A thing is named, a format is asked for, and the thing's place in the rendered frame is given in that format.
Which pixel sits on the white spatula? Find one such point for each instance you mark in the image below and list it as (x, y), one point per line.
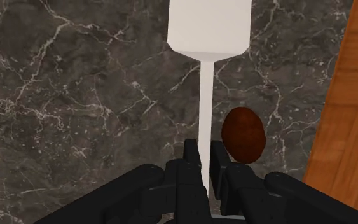
(208, 31)

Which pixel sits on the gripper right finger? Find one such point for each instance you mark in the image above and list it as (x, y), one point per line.
(259, 198)

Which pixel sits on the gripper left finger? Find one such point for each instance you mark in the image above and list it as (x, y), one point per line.
(154, 195)

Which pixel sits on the brown egg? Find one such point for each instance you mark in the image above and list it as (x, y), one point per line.
(243, 135)

